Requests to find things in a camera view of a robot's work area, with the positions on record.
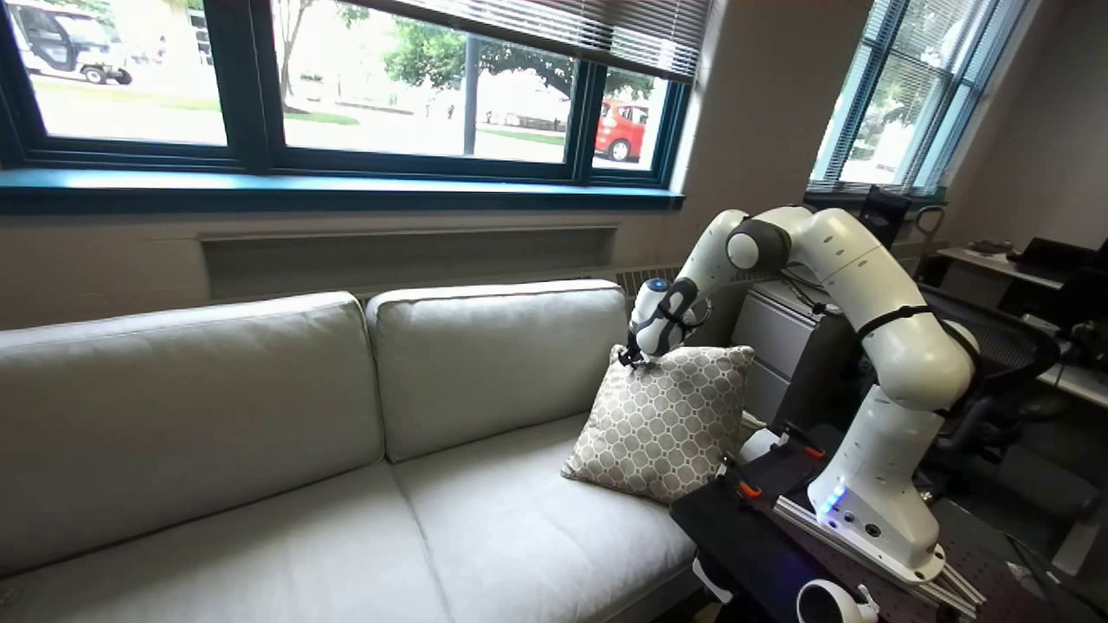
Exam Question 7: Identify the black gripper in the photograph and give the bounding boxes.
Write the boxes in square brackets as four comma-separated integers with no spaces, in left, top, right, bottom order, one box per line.
[621,333,661,374]

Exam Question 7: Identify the hexagon patterned beige pillow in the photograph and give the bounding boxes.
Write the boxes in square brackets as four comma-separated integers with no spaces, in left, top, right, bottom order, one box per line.
[563,341,761,509]

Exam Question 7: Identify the grey filing cabinet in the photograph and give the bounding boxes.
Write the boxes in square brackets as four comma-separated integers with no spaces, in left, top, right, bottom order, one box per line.
[728,281,873,431]

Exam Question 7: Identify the grey sofa back cushion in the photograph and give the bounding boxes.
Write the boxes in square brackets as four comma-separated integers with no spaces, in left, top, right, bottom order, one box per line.
[0,288,387,579]
[365,275,635,462]

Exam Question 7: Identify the orange black clamp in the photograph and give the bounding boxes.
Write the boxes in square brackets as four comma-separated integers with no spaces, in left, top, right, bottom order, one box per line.
[776,426,833,468]
[716,447,770,504]

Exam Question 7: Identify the black robot table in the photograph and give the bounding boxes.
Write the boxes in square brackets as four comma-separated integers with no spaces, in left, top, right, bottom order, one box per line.
[670,426,1108,623]

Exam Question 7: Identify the grey sofa seat cushion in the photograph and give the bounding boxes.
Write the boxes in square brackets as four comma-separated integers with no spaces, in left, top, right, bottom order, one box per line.
[0,461,459,623]
[392,410,702,623]

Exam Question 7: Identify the red car outside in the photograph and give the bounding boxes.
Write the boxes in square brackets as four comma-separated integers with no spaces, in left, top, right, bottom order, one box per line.
[594,95,658,167]

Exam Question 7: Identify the grey fabric sofa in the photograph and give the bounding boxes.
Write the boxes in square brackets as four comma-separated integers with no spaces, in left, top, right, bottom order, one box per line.
[0,275,778,623]

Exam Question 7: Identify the dark monitor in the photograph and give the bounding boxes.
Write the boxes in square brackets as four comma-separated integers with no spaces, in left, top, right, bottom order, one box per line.
[859,185,920,234]

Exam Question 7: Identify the grey slatted window blind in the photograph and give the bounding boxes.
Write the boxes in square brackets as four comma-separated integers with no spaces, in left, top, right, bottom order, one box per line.
[378,0,714,81]

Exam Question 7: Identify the narrow teal side window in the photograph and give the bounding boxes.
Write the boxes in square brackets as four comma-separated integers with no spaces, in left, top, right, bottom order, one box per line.
[806,0,1044,208]

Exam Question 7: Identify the black laptop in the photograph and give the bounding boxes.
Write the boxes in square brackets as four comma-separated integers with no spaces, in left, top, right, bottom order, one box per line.
[1013,234,1108,288]

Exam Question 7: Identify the dark vehicle outside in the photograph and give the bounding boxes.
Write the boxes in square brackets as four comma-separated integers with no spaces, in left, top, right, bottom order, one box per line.
[3,0,139,88]

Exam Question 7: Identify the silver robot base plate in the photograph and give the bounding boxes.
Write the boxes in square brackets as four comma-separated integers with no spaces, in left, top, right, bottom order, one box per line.
[770,492,990,614]

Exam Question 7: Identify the wide teal window frame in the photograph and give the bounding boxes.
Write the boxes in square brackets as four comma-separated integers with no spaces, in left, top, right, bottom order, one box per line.
[0,0,707,219]

